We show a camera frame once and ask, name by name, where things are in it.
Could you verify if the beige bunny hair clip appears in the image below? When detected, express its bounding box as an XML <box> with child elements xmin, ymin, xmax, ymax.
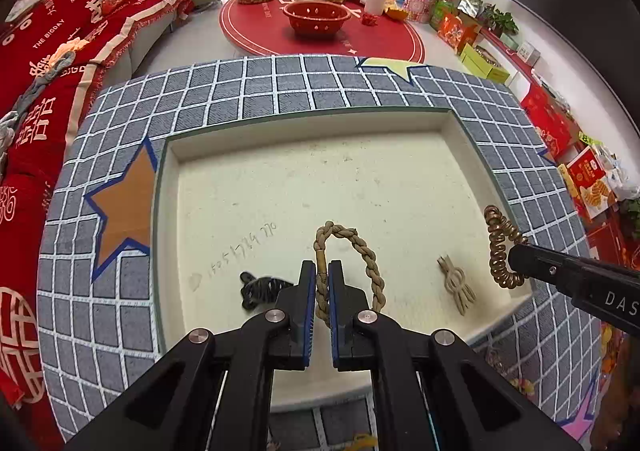
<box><xmin>437</xmin><ymin>255</ymin><xmax>476</xmax><ymax>315</ymax></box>

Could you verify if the braided tan rope bracelet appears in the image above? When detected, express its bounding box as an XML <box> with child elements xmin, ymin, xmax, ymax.
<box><xmin>312</xmin><ymin>220</ymin><xmax>388</xmax><ymax>330</ymax></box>

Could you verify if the grey patterned cloth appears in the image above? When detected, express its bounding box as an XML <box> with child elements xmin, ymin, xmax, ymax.
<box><xmin>1</xmin><ymin>50</ymin><xmax>76</xmax><ymax>167</ymax></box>

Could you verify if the potted green plant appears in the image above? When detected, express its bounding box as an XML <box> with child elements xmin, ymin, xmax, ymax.
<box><xmin>478</xmin><ymin>4</ymin><xmax>518</xmax><ymax>36</ymax></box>

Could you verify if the yellow cord bracelet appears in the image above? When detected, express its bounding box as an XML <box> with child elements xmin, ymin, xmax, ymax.
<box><xmin>344</xmin><ymin>432</ymin><xmax>380</xmax><ymax>451</ymax></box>

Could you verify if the shallow cream tray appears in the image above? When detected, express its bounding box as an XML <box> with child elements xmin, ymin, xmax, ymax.
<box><xmin>152</xmin><ymin>106</ymin><xmax>534</xmax><ymax>413</ymax></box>

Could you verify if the red round rug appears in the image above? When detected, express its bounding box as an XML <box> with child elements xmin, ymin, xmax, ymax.
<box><xmin>219</xmin><ymin>0</ymin><xmax>425</xmax><ymax>62</ymax></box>

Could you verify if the colourful beaded bracelet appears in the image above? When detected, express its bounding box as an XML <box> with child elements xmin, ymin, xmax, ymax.
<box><xmin>508</xmin><ymin>376</ymin><xmax>537</xmax><ymax>401</ymax></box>

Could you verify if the red waffle snack box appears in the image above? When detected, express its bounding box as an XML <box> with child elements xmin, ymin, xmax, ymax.
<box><xmin>567</xmin><ymin>147</ymin><xmax>617</xmax><ymax>220</ymax></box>

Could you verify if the black claw hair clip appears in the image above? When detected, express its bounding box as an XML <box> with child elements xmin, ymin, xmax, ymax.
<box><xmin>240</xmin><ymin>271</ymin><xmax>293</xmax><ymax>311</ymax></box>

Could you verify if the red sofa cover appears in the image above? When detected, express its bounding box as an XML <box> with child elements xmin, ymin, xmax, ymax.
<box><xmin>1</xmin><ymin>0</ymin><xmax>193</xmax><ymax>450</ymax></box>

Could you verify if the red gift box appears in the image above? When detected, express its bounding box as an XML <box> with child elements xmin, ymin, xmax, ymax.
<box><xmin>521</xmin><ymin>83</ymin><xmax>579</xmax><ymax>161</ymax></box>

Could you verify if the green yellow box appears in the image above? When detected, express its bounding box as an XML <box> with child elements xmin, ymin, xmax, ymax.
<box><xmin>460</xmin><ymin>44</ymin><xmax>510</xmax><ymax>84</ymax></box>

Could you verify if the brown spiral hair tie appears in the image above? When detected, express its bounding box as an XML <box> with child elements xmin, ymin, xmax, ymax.
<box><xmin>482</xmin><ymin>204</ymin><xmax>532</xmax><ymax>290</ymax></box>

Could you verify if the white cylinder cup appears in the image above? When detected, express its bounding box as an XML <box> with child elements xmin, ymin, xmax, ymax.
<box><xmin>364</xmin><ymin>0</ymin><xmax>386</xmax><ymax>16</ymax></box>

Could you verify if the red colander basket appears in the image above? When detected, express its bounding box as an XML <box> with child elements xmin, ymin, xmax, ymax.
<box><xmin>282</xmin><ymin>0</ymin><xmax>352</xmax><ymax>36</ymax></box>

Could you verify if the grey checkered tablecloth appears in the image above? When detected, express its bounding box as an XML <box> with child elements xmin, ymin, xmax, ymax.
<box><xmin>37</xmin><ymin>55</ymin><xmax>601</xmax><ymax>450</ymax></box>

